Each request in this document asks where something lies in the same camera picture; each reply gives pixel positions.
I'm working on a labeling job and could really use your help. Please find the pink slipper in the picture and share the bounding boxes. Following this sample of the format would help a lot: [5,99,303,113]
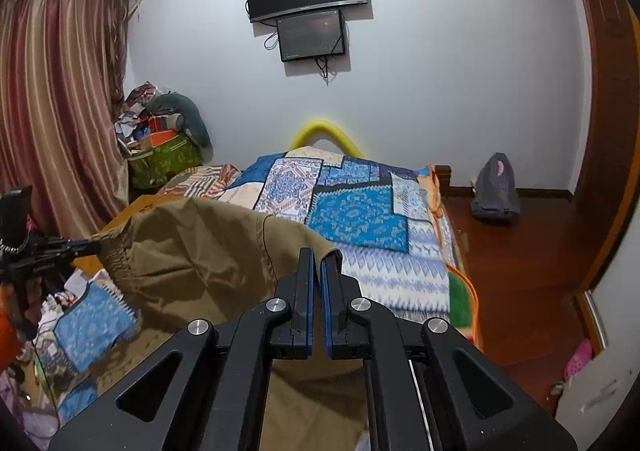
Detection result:
[563,338,593,381]

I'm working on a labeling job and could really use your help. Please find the olive khaki pants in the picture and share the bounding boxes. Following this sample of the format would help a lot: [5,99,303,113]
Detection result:
[91,199,367,450]

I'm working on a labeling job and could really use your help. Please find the brown wooden door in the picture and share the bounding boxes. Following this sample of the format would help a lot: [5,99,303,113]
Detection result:
[576,0,639,292]

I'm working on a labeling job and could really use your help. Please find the small black wall monitor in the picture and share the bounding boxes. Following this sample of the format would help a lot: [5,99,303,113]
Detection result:
[276,9,345,62]

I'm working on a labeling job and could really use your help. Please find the wooden wardrobe with white doors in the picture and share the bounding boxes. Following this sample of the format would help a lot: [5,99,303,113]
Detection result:
[555,213,640,450]

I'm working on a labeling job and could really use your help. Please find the striped brown curtain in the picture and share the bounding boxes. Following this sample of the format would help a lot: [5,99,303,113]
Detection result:
[1,0,130,237]

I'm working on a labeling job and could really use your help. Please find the grey backpack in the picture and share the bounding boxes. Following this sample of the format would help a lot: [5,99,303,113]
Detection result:
[471,152,521,222]

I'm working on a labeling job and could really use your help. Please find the blue patchwork bed cover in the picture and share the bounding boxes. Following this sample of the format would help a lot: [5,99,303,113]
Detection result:
[35,147,478,421]

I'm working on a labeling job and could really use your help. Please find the striped orange blanket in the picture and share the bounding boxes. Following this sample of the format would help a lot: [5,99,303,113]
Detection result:
[157,164,242,199]

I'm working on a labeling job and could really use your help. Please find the green storage basket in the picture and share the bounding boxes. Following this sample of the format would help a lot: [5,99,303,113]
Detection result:
[128,134,202,190]

